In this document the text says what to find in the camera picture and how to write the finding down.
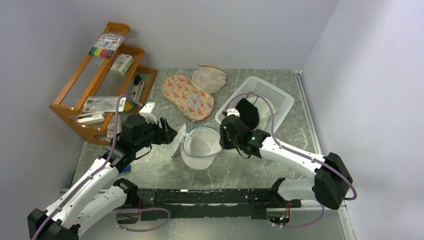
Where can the orange wooden shelf rack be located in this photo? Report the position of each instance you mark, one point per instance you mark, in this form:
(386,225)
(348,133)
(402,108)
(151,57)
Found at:
(93,78)

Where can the floral pink laundry bag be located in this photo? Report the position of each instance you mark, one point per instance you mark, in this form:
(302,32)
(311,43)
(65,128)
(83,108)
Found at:
(194,103)

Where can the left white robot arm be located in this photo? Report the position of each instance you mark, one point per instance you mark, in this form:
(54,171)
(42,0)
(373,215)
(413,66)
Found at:
(69,217)

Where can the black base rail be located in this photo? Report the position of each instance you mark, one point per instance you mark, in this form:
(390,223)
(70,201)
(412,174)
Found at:
(160,204)

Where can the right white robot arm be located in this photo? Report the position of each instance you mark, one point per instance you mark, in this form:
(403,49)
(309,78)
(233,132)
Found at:
(327,179)

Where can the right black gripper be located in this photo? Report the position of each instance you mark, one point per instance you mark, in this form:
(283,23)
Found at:
(223,142)

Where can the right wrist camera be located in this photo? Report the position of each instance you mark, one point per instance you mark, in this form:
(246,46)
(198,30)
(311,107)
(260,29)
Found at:
(232,111)

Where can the coloured marker pen set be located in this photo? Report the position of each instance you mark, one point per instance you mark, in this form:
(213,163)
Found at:
(107,44)

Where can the small white green box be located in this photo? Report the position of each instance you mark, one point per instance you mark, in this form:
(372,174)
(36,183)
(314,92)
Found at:
(121,64)

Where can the beige mesh laundry bag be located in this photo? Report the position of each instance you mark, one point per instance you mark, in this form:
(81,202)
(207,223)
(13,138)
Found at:
(208,78)

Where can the yellow triangular eraser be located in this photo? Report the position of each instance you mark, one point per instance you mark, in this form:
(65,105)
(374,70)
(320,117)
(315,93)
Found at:
(127,106)

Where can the white plastic basket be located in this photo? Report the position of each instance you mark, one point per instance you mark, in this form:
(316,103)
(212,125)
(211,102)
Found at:
(254,87)

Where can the staples box package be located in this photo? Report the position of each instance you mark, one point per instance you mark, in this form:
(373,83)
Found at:
(111,127)

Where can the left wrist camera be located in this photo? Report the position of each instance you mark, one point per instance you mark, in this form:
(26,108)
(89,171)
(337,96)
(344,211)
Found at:
(148,111)

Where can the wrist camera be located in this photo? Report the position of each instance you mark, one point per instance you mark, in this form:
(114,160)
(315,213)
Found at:
(232,111)
(148,111)

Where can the white mesh laundry bag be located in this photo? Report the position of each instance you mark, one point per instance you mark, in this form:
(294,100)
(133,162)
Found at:
(198,147)

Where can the blue stapler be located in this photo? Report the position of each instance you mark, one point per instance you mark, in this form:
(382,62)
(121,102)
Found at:
(126,169)

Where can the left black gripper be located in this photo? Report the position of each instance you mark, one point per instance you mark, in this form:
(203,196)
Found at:
(164,135)

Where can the white stapler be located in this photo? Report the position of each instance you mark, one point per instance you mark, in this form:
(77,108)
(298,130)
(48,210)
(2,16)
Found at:
(91,118)

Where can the black bra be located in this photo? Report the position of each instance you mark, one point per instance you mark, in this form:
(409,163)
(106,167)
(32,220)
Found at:
(248,113)

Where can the clear ruler set package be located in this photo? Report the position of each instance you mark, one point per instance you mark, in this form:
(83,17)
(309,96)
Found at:
(106,104)

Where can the black grey stapler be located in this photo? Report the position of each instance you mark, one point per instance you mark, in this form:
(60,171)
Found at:
(138,87)

